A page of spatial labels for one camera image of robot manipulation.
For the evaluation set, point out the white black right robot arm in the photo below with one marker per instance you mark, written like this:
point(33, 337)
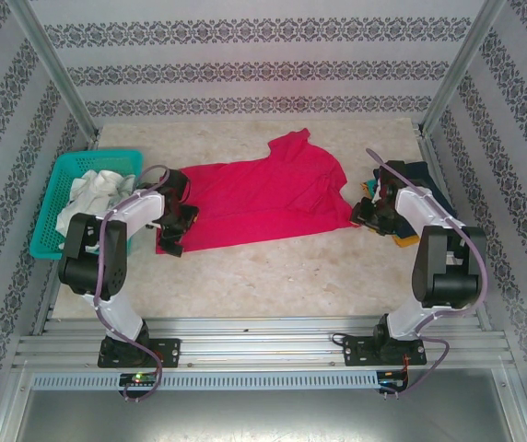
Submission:
point(418, 207)

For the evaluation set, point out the teal folded t-shirt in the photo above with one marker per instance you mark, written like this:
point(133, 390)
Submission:
point(368, 186)

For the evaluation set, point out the teal plastic basket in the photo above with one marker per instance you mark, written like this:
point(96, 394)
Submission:
point(47, 230)

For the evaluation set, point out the left controller board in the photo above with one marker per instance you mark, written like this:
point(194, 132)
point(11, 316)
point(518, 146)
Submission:
point(139, 379)

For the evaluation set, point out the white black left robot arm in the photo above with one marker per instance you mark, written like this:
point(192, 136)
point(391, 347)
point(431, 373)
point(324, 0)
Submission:
point(139, 209)

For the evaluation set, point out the red t-shirt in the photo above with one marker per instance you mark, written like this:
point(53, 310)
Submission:
point(263, 202)

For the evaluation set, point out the aluminium frame post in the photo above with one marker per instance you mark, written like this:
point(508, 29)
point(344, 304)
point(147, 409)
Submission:
point(461, 64)
point(51, 64)

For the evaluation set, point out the yellow folded t-shirt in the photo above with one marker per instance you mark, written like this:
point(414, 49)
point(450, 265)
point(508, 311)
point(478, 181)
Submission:
point(406, 241)

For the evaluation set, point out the white crumpled t-shirt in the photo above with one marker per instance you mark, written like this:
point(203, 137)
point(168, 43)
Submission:
point(93, 189)

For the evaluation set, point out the right controller board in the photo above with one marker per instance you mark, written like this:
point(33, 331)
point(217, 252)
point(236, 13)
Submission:
point(392, 377)

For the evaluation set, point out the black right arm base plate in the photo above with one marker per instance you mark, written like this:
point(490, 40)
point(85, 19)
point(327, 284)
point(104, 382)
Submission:
point(360, 352)

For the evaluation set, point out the aluminium frame rail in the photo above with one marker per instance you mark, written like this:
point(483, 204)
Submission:
point(254, 336)

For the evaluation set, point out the controller board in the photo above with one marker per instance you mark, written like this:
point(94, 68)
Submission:
point(392, 377)
point(139, 379)

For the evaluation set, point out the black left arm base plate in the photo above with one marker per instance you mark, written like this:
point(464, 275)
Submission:
point(167, 352)

